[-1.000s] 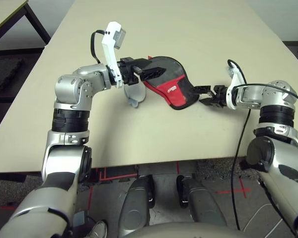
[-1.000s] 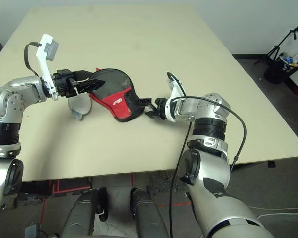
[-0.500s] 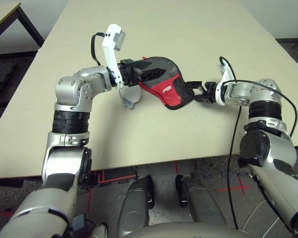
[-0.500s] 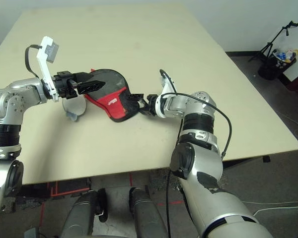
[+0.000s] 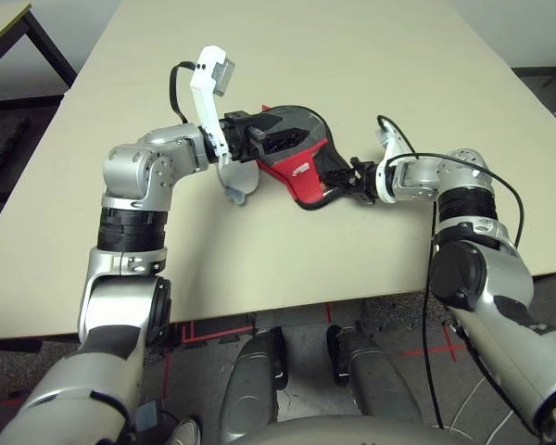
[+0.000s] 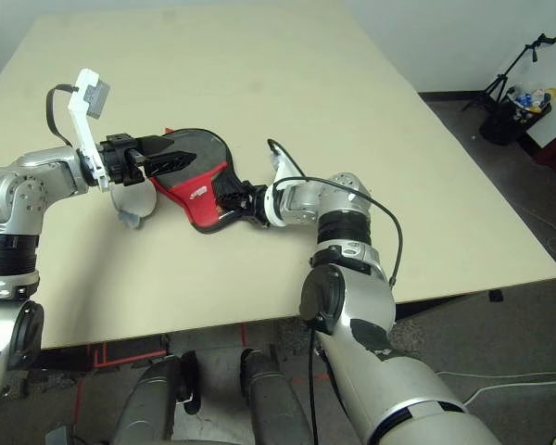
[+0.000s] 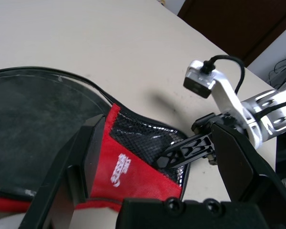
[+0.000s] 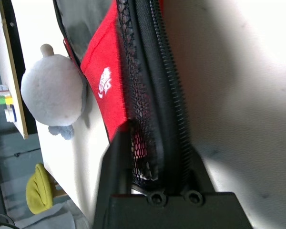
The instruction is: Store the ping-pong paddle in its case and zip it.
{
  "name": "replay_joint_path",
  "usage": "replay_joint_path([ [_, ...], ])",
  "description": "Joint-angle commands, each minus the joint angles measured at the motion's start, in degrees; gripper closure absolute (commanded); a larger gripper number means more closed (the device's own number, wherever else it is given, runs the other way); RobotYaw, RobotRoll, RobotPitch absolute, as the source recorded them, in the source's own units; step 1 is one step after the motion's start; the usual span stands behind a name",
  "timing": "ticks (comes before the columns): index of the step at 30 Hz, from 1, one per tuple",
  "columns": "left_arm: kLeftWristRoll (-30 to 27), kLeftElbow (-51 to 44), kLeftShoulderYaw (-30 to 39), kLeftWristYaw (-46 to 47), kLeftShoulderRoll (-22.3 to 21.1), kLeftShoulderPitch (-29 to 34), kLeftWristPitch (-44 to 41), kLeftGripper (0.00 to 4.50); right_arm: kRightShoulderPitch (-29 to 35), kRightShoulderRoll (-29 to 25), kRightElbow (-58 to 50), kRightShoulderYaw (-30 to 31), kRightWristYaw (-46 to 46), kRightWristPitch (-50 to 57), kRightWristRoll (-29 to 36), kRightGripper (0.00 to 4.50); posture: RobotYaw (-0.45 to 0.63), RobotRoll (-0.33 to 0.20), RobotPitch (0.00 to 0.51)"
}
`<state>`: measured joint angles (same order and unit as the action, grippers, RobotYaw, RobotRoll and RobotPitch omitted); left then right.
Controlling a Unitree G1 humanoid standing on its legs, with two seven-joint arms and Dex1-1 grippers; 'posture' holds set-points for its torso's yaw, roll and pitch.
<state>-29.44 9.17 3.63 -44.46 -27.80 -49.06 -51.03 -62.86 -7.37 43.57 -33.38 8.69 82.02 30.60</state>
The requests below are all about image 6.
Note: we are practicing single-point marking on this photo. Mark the black trash bin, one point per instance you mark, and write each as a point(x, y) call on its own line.
point(509, 123)

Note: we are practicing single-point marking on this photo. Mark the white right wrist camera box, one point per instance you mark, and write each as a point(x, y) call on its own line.
point(285, 169)

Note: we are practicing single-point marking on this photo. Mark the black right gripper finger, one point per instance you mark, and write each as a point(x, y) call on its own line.
point(234, 189)
point(235, 207)

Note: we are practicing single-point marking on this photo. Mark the black tripod stand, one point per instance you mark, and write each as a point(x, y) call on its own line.
point(505, 76)

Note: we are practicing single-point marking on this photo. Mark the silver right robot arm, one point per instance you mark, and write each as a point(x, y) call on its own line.
point(366, 324)

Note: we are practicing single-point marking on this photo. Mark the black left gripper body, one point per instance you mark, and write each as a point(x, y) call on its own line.
point(120, 160)

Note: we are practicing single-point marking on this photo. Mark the small grey floor box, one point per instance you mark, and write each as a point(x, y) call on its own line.
point(58, 436)

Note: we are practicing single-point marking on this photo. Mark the black red paddle case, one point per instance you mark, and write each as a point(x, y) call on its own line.
point(199, 199)

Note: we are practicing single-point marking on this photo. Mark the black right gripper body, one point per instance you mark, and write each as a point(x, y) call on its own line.
point(256, 204)

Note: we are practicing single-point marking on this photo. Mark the grey robot leg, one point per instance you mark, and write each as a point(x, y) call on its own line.
point(273, 403)
point(148, 408)

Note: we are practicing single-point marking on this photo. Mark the grey robot right leg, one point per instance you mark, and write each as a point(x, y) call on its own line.
point(273, 403)

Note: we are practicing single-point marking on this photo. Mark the grey robot left leg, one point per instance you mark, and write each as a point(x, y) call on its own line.
point(148, 408)

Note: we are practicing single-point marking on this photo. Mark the white fluffy pompom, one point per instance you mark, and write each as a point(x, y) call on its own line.
point(134, 204)

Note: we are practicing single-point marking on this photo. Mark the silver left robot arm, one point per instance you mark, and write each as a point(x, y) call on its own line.
point(9, 222)

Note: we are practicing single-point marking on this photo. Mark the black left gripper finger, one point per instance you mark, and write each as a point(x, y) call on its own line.
point(169, 162)
point(155, 143)

